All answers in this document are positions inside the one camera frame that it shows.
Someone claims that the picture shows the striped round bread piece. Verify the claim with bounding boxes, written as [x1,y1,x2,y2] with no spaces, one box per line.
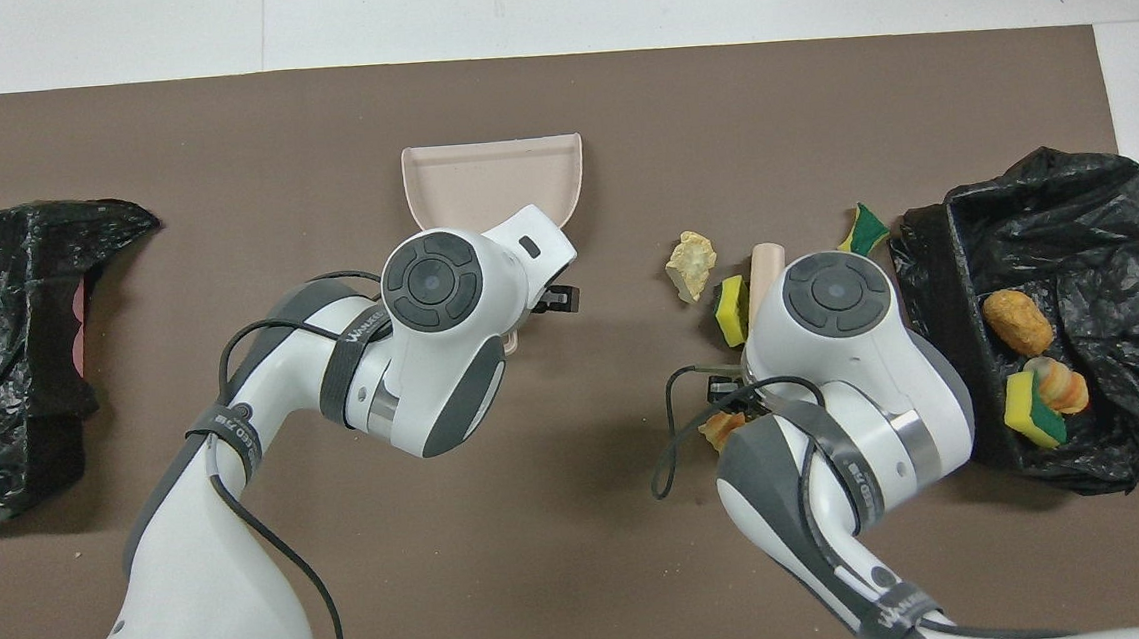
[1021,352,1091,419]

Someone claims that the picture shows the pink plastic bin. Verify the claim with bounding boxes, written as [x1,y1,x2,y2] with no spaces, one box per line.
[68,273,93,380]

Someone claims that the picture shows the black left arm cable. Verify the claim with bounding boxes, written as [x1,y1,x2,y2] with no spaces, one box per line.
[196,267,412,639]

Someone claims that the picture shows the brown bread roll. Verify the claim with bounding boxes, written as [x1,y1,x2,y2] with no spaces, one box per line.
[980,286,1057,361]

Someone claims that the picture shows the striped croissant bread piece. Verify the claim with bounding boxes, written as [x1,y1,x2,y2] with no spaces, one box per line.
[696,409,750,455]

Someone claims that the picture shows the brown table mat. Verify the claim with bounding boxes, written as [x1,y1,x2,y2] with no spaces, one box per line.
[0,11,1139,639]

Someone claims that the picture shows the large yellow green sponge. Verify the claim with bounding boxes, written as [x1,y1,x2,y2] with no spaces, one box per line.
[1000,368,1070,452]

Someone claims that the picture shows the beige plastic dustpan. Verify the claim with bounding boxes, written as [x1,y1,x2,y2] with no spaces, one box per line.
[400,132,598,359]

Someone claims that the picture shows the black bag lined bin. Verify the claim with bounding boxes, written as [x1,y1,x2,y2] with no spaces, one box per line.
[883,139,1139,510]

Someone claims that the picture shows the yellow sponge piece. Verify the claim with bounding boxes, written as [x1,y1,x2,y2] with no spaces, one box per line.
[710,274,755,350]

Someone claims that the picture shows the small yellow green sponge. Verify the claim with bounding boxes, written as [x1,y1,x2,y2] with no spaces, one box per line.
[833,200,894,260]

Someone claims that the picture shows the pale crumbly bread piece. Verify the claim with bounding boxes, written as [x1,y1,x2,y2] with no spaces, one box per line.
[663,229,722,307]

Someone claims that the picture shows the beige hand brush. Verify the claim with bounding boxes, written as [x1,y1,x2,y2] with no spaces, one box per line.
[745,241,790,313]

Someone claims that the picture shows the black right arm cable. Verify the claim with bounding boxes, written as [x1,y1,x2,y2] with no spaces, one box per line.
[643,354,843,500]

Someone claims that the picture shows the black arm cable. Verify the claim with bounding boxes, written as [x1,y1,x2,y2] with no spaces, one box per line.
[643,354,843,500]
[196,267,412,639]

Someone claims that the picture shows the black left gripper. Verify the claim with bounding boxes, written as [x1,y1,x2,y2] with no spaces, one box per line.
[530,281,582,317]

